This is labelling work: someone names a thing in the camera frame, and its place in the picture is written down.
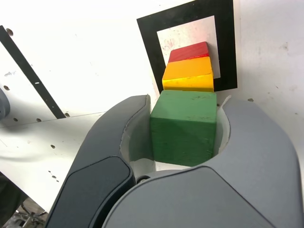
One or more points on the red cube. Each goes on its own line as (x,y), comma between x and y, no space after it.
(190,52)

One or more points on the black tape strip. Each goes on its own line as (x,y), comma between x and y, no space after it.
(29,71)

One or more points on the yellow cube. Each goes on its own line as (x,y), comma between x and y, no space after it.
(187,78)

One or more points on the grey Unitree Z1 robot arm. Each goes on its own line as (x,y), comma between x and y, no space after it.
(3,104)

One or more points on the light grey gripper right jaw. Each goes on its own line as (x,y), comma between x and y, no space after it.
(237,178)

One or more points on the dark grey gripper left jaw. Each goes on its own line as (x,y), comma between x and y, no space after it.
(95,166)

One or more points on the green cube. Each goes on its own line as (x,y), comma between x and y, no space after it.
(183,133)

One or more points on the black tape square outline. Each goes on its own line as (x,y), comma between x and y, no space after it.
(147,47)

